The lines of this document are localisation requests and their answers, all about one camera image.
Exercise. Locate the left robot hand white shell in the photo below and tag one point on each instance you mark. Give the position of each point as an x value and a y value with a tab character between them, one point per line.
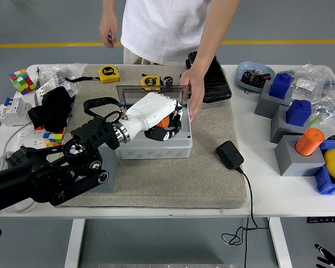
150	111

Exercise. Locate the person's right hand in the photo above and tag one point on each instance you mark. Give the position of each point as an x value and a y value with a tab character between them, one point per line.
109	32

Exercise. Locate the person's left hand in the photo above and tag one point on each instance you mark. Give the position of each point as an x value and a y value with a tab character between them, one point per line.
196	89

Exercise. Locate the orange cylinder battery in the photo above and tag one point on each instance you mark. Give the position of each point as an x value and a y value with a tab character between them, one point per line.
310	141
164	123

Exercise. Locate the smoked transparent box lid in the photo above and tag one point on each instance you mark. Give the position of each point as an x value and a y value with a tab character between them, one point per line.
128	95

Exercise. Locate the grey plastic junction box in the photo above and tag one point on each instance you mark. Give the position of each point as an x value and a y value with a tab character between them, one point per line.
156	152

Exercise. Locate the person's right forearm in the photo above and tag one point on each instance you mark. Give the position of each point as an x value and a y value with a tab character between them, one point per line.
109	11

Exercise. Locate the person's left forearm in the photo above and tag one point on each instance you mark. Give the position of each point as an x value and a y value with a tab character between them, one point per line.
212	42

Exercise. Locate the blue battery block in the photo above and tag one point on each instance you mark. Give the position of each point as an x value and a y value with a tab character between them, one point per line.
280	86
298	113

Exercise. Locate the rounded yellow tape measure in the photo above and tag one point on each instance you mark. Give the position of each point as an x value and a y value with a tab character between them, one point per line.
150	82

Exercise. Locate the small black capacitor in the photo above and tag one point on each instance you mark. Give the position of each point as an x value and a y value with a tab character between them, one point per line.
168	81

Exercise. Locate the square yellow tape measure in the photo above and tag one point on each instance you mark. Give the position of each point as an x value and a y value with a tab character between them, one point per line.
109	74

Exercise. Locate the black table control panel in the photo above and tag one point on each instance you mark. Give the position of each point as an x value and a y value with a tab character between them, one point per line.
325	219

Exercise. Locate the light blue bowl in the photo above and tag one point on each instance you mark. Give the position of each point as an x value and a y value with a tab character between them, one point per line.
244	68

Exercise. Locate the person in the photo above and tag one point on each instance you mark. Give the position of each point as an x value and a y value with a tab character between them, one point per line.
162	28

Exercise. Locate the white table leg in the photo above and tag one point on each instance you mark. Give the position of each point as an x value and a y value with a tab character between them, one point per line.
74	243
280	243

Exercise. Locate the dark electronic components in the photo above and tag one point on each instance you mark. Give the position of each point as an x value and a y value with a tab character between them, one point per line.
254	78

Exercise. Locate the clear bag of parts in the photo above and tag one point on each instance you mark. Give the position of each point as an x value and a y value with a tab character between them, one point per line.
61	71

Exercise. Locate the grey-brown mat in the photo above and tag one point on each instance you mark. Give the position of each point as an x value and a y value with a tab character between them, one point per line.
170	178

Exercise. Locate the grey holder block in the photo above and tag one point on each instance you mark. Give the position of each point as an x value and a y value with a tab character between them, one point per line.
265	104
293	162
279	128

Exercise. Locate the grey block with round hole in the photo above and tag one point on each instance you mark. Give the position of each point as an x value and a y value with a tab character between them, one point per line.
111	170

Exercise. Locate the blue plastic bin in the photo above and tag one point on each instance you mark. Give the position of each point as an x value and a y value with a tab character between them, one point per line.
326	184

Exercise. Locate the thin black screwdriver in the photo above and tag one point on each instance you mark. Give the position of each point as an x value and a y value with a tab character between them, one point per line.
38	75

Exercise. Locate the white and purple packet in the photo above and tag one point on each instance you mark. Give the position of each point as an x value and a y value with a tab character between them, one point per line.
46	88

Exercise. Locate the black cloth pouch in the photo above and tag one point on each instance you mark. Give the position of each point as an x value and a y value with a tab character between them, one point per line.
53	109

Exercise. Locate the colourful puzzle cube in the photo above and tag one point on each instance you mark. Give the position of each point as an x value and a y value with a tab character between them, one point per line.
22	82
54	138

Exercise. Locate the green strip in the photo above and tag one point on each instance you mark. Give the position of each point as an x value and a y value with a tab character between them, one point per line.
314	120

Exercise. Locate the clear bags of small parts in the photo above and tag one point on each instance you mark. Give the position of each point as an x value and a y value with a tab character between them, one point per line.
321	92

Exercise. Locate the small black object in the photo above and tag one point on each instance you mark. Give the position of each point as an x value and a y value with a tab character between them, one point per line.
333	137

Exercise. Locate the white circuit breaker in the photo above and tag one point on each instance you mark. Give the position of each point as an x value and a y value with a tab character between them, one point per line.
12	111

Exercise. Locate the black glossy device on bracket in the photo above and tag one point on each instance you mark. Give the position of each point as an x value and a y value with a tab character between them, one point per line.
215	89

